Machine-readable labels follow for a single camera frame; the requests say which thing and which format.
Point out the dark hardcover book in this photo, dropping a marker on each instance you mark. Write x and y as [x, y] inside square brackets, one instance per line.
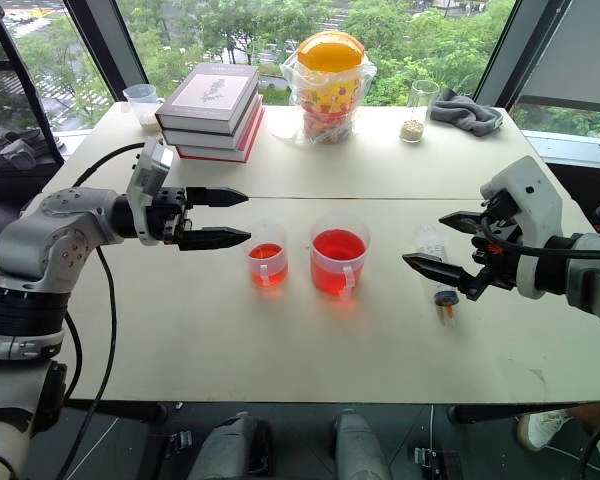
[240, 131]

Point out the black metal frame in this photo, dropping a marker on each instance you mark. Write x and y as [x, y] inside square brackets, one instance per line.
[17, 75]

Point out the grey roller blind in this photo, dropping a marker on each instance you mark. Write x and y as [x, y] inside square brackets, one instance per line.
[575, 50]

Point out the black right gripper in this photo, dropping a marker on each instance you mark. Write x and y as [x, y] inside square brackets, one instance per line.
[500, 260]

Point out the large cup red liquid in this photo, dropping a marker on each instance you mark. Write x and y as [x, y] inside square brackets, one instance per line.
[337, 260]

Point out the grey cloth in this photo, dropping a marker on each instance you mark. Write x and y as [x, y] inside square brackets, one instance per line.
[465, 115]

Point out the tall glass with grains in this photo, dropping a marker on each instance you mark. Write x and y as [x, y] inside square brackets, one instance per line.
[420, 112]

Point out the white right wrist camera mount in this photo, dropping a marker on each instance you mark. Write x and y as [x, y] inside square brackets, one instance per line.
[535, 200]

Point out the white shoe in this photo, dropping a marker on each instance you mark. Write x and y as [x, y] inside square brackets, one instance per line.
[542, 427]

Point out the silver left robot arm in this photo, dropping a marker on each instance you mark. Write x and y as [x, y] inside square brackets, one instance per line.
[40, 235]

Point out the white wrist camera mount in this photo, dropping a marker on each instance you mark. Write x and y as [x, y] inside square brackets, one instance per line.
[150, 167]
[535, 200]

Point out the clear plastic bag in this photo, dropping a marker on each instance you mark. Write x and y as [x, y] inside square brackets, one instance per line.
[292, 75]

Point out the dark window pillar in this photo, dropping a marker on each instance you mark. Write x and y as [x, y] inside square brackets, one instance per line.
[105, 45]
[510, 50]

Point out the grey hardcover book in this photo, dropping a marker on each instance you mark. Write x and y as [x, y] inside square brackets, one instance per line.
[210, 95]

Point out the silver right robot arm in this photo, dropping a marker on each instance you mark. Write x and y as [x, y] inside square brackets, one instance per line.
[590, 275]

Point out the empty clear measuring cup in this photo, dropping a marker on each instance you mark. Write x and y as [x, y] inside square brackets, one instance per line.
[142, 107]

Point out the black table crossbar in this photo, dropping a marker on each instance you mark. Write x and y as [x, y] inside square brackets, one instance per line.
[120, 412]

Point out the clear plastic syringe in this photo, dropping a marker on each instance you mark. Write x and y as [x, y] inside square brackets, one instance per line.
[432, 242]

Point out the grey rounded robot leg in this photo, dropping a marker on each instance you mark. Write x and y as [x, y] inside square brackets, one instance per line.
[360, 450]
[230, 450]

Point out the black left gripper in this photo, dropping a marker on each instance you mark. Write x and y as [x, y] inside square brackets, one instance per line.
[172, 212]

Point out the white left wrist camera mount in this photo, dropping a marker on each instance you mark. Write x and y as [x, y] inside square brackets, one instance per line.
[150, 167]

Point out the candy jar with orange lid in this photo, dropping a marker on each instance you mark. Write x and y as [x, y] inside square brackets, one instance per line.
[330, 75]

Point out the small cup red liquid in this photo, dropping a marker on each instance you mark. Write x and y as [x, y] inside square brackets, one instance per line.
[266, 260]

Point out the red hardcover book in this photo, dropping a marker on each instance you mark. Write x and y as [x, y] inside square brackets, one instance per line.
[247, 147]

